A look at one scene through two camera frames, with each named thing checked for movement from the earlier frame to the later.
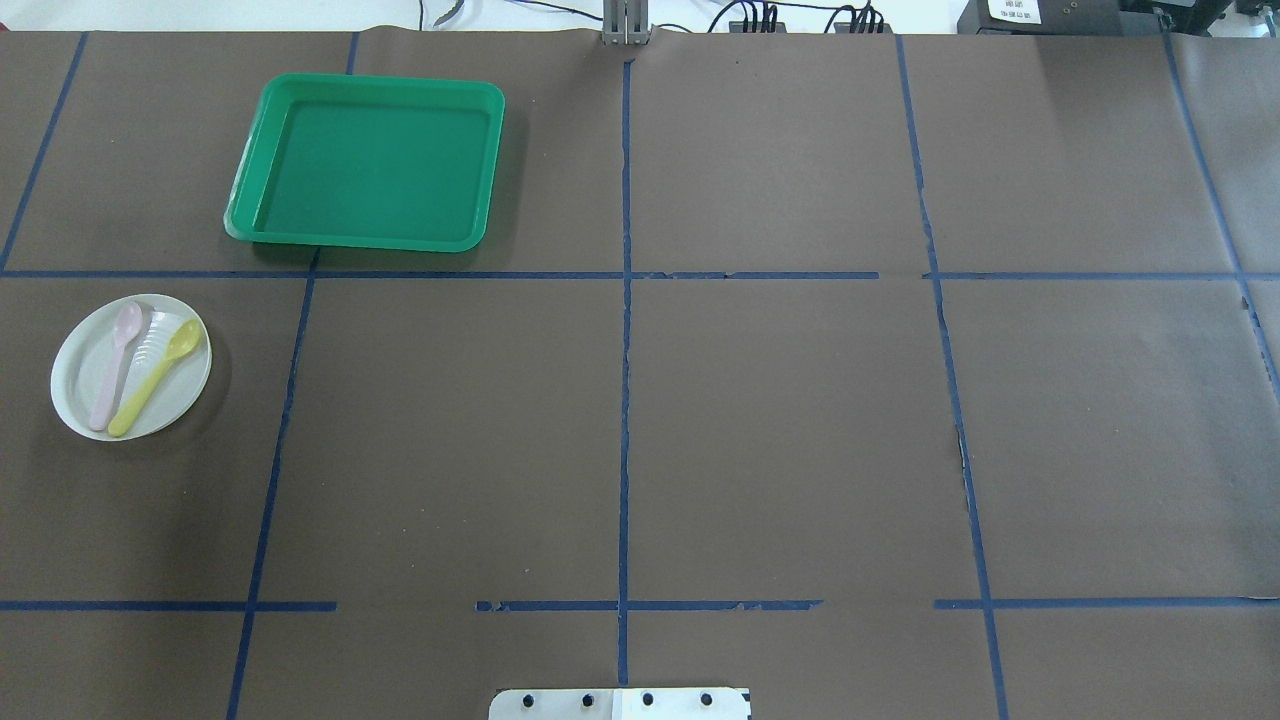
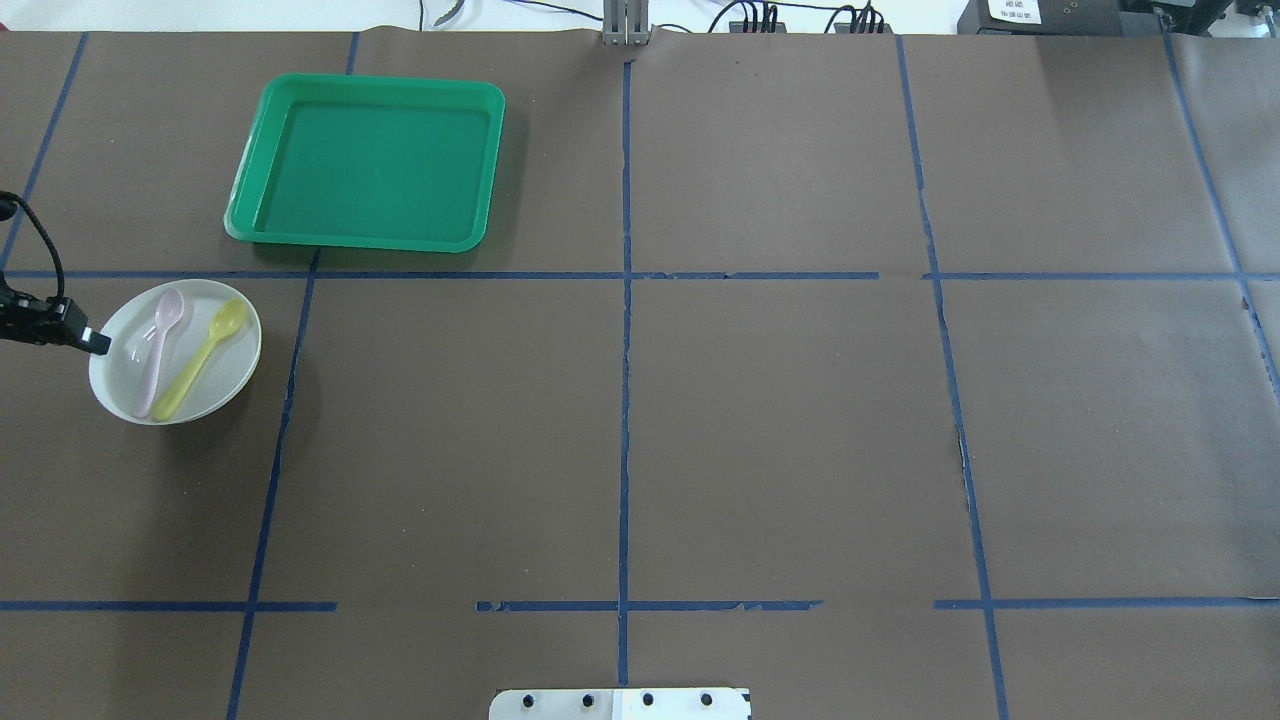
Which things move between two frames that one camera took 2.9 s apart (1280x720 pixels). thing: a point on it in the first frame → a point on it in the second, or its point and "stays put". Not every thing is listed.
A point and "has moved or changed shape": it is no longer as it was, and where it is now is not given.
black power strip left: [756, 27] stays put
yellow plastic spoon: [186, 337] → [228, 318]
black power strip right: [862, 28] stays put
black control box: [1095, 17] stays put
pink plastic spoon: [128, 322] → [169, 308]
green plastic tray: [400, 163] stays put
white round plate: [85, 348] has moved or changed shape
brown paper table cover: [891, 376] stays put
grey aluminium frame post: [625, 22] stays put
